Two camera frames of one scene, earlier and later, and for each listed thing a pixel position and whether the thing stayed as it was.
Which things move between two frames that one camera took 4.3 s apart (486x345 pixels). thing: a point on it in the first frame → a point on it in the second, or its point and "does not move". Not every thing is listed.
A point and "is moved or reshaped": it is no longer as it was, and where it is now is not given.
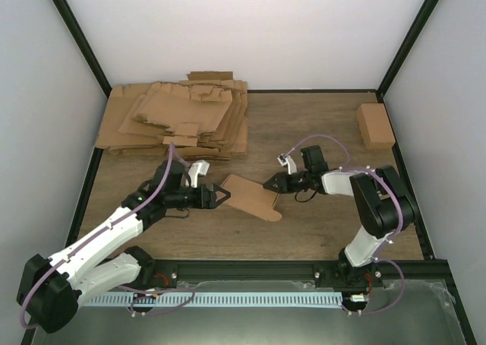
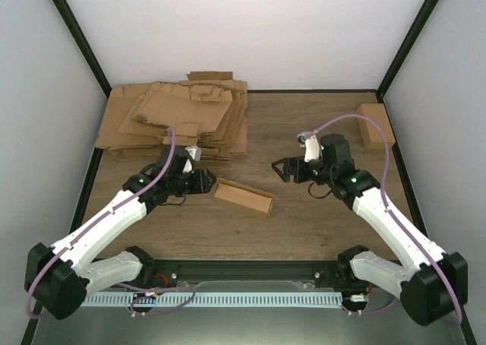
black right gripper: [284, 184] → [290, 163]
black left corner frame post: [66, 13] does not move
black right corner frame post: [408, 45] does not move
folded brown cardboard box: [375, 126] does not move
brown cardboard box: [252, 197] is moved or reshaped
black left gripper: [209, 201] → [202, 185]
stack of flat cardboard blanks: [206, 116] does not move
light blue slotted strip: [213, 299] does not move
